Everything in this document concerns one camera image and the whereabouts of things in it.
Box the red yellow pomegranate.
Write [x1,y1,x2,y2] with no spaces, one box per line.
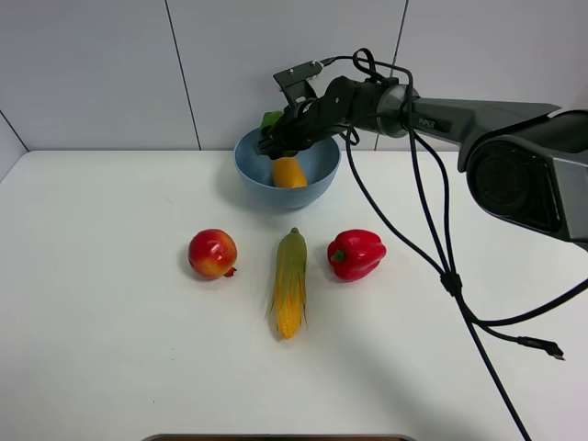
[187,229,238,280]

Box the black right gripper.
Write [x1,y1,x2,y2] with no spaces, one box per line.
[257,76,386,160]

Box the red bell pepper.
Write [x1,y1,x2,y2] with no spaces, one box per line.
[327,229,387,282]

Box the yellow mango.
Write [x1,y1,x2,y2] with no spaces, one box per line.
[272,157,307,188]

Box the blue plastic bowl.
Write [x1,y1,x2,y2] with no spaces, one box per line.
[233,129,341,209]

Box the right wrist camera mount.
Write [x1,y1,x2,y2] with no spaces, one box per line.
[273,61,323,107]

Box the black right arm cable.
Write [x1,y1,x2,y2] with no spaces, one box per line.
[316,47,588,441]

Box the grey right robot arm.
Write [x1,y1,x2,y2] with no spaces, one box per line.
[257,76,587,248]

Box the corn cob with husk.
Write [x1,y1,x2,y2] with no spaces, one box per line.
[269,227,308,340]

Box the green lime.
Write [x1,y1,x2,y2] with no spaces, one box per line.
[260,111,298,157]

